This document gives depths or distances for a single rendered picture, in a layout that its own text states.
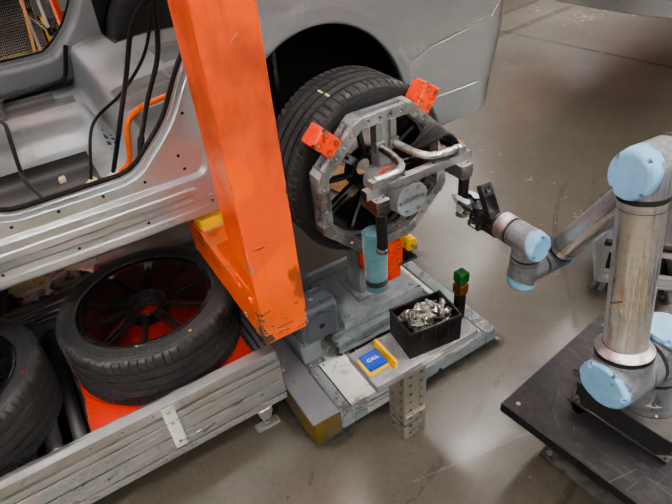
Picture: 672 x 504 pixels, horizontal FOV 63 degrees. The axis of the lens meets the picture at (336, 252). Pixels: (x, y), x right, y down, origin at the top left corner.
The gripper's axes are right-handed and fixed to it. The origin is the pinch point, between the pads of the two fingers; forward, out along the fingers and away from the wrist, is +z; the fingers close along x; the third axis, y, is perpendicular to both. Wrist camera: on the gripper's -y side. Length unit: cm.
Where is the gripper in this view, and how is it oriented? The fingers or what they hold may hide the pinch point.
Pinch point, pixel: (458, 192)
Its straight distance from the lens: 194.6
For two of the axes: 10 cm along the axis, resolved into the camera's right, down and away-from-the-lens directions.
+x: 8.5, -3.8, 3.7
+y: 0.8, 7.9, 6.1
